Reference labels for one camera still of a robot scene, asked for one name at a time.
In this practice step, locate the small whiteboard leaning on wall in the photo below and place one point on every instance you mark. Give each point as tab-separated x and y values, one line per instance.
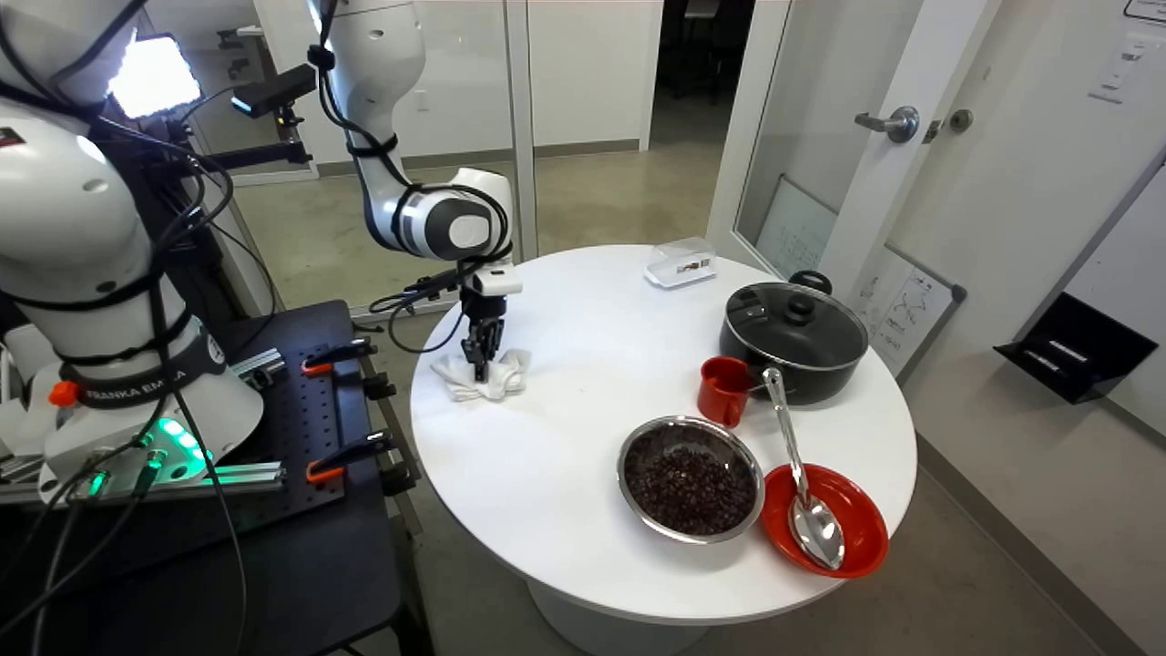
906	308

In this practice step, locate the black wall file holder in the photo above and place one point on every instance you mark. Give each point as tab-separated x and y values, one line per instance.
1077	351

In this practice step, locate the clear plastic container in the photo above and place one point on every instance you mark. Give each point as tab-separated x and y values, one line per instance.
679	269

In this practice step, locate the steel bowl with beans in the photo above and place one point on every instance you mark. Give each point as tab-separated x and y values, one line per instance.
690	483

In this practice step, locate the red plate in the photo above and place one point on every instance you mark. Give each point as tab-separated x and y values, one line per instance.
855	509

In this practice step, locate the white door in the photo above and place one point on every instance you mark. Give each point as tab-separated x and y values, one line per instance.
799	179

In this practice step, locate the red mug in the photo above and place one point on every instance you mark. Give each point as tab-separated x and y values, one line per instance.
722	386

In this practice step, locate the large metal spoon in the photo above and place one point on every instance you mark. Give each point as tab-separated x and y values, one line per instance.
810	517

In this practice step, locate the black robot cart with clamps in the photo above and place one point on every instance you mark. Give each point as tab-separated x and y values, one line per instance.
265	566

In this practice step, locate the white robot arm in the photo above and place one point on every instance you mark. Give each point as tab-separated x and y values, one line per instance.
90	275

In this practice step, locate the silver door handle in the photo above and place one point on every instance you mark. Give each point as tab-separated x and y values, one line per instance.
901	126

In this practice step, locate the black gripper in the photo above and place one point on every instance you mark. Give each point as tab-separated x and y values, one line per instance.
482	295

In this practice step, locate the black pot with lid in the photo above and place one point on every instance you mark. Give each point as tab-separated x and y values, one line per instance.
794	325

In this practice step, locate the black camera on stand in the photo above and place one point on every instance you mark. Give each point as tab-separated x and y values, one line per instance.
277	102

